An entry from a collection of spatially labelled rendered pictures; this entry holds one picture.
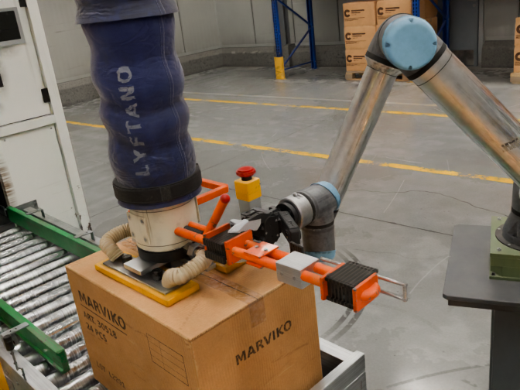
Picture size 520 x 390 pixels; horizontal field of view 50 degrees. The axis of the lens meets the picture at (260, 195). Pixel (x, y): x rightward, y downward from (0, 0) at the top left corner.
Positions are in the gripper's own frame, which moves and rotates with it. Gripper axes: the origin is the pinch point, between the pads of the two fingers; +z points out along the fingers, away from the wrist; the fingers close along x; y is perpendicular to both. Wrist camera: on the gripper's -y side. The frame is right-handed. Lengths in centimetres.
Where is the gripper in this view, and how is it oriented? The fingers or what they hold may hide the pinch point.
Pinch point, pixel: (236, 246)
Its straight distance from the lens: 130.0
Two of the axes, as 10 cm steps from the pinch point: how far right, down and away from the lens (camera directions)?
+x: -1.0, -9.3, -3.5
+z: -7.1, 3.2, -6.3
